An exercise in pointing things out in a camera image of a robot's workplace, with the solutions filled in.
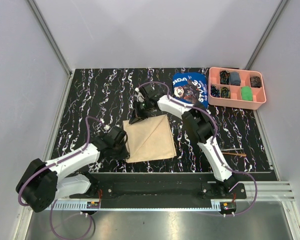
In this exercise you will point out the silver knife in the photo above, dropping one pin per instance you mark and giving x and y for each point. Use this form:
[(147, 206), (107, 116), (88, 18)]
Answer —
[(231, 149)]

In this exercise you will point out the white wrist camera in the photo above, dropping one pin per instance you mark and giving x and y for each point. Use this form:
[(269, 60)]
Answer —
[(106, 127), (138, 95)]

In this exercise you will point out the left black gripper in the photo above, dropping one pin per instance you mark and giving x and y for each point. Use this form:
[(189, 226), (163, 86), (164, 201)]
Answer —
[(124, 155)]

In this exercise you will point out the black marble table mat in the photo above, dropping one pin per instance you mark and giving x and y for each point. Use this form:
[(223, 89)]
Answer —
[(97, 94)]

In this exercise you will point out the black patterned roll top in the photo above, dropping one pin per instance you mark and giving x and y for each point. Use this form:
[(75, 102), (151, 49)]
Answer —
[(224, 77)]

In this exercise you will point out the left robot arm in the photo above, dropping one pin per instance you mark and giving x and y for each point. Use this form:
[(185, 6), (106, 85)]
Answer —
[(43, 182)]

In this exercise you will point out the blue-grey rolled cloth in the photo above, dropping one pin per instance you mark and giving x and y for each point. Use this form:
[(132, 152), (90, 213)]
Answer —
[(234, 78)]

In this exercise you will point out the blue printed folded cloth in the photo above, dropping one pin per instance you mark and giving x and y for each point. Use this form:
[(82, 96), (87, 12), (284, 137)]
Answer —
[(190, 88)]

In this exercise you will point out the green rolled cloth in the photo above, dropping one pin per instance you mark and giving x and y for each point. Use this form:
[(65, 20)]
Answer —
[(246, 93)]

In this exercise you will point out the black patterned roll left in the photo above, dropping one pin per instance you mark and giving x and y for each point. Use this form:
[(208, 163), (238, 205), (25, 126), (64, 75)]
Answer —
[(214, 91)]

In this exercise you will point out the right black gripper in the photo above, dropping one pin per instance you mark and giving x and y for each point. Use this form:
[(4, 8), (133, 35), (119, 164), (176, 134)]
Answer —
[(134, 117)]

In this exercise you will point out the black yellow patterned roll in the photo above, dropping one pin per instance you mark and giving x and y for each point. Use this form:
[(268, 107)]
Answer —
[(225, 93)]

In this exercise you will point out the dark brown rolled cloth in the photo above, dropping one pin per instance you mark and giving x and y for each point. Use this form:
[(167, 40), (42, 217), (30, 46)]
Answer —
[(255, 82)]

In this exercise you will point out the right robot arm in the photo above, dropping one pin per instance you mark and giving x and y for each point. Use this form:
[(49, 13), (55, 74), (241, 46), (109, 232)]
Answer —
[(199, 126)]

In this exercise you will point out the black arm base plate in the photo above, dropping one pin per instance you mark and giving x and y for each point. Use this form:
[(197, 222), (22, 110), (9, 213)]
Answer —
[(161, 190)]

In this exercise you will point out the copper fork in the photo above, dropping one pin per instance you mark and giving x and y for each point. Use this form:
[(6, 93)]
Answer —
[(235, 154)]

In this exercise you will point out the pink divided organizer tray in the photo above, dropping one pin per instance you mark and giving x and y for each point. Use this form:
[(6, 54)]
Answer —
[(235, 98)]

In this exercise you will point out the beige cloth napkin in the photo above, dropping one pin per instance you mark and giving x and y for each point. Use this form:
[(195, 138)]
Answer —
[(149, 140)]

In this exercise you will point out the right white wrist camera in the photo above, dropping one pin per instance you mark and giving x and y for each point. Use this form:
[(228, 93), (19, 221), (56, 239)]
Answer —
[(138, 95)]

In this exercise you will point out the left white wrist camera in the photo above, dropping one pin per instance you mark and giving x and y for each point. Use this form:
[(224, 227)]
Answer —
[(106, 127)]

